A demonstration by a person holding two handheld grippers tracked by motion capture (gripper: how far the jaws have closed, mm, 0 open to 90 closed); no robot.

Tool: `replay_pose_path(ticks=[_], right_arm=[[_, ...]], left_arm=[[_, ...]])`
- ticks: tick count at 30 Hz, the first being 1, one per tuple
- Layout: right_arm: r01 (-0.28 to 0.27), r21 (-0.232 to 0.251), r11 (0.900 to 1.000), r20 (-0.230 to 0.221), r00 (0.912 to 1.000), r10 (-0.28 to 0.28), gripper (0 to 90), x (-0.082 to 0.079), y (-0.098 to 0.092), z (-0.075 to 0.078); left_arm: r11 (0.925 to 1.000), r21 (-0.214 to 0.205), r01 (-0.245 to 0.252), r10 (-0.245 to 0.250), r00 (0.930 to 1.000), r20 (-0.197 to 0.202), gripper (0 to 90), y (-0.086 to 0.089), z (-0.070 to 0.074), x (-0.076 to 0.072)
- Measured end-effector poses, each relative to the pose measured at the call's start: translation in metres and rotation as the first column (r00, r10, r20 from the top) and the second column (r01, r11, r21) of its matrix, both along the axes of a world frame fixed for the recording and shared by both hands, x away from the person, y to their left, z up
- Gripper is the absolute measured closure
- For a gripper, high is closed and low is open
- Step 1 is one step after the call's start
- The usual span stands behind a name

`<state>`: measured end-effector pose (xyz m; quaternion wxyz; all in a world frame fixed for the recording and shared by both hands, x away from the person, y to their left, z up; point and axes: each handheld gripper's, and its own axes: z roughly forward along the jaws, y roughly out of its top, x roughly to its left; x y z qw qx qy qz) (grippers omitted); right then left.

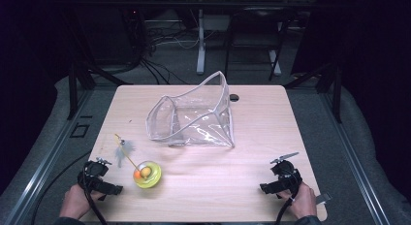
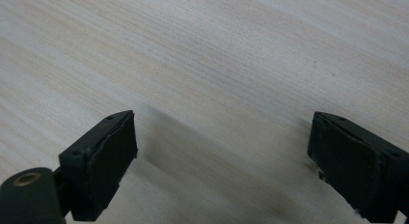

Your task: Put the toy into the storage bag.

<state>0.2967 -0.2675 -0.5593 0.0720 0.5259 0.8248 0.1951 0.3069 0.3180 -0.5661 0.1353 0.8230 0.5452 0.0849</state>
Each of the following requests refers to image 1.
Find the grey strap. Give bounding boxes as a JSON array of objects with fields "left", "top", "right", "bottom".
[{"left": 315, "top": 192, "right": 332, "bottom": 206}]

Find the yellow tumbler feather cat toy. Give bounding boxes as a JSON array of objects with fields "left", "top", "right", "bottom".
[{"left": 113, "top": 133, "right": 163, "bottom": 190}]

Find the black metal stand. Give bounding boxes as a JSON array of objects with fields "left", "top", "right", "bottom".
[
  {"left": 65, "top": 55, "right": 134, "bottom": 121},
  {"left": 283, "top": 61, "right": 343, "bottom": 124}
]

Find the white desk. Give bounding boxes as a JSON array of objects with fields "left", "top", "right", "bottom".
[{"left": 176, "top": 0, "right": 320, "bottom": 77}]

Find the clear plastic zipper bag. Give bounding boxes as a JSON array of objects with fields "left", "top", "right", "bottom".
[{"left": 145, "top": 70, "right": 236, "bottom": 148}]

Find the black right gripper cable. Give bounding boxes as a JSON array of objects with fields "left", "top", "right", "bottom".
[{"left": 274, "top": 197, "right": 296, "bottom": 225}]

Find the person's right hand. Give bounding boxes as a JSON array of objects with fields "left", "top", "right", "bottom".
[{"left": 277, "top": 181, "right": 318, "bottom": 220}]

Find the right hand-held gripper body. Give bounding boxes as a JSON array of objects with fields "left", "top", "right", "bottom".
[{"left": 269, "top": 151, "right": 303, "bottom": 196}]

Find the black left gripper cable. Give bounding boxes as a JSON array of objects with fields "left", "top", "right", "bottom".
[{"left": 82, "top": 161, "right": 109, "bottom": 225}]

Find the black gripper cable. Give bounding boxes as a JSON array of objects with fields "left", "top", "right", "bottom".
[
  {"left": 82, "top": 161, "right": 109, "bottom": 225},
  {"left": 274, "top": 197, "right": 296, "bottom": 225}
]

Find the aluminium rail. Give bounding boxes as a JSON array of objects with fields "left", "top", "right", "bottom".
[
  {"left": 4, "top": 87, "right": 95, "bottom": 225},
  {"left": 318, "top": 87, "right": 391, "bottom": 225}
]

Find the person's left hand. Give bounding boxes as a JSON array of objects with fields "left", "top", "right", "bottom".
[{"left": 59, "top": 183, "right": 106, "bottom": 219}]

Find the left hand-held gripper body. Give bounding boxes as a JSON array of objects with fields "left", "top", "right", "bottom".
[{"left": 77, "top": 157, "right": 112, "bottom": 191}]

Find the bundle of floor cables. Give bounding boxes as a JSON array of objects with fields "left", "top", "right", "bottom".
[{"left": 141, "top": 18, "right": 202, "bottom": 86}]

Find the black floor cable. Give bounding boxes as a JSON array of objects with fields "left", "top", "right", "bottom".
[{"left": 30, "top": 149, "right": 93, "bottom": 225}]

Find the black chair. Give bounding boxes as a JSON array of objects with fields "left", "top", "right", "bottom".
[{"left": 224, "top": 6, "right": 294, "bottom": 82}]

